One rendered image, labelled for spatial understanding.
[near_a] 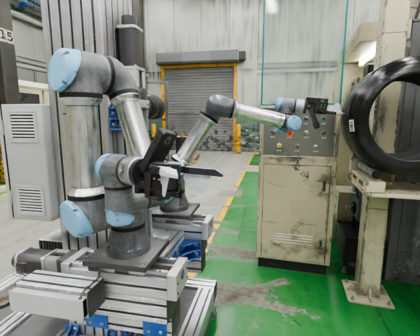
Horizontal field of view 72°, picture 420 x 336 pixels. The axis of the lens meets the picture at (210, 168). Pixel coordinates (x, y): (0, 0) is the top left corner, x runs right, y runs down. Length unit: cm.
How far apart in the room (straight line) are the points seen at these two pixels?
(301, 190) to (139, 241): 148
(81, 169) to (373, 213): 173
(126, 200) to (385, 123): 162
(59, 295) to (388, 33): 202
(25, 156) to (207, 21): 1036
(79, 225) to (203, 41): 1054
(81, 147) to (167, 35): 1086
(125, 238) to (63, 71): 54
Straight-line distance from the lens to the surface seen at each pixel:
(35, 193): 137
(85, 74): 89
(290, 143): 224
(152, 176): 67
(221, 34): 1115
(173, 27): 1164
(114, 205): 81
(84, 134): 89
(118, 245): 104
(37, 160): 133
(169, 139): 68
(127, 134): 92
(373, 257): 221
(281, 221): 232
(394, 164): 167
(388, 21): 209
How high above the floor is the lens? 117
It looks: 10 degrees down
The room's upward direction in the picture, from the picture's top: straight up
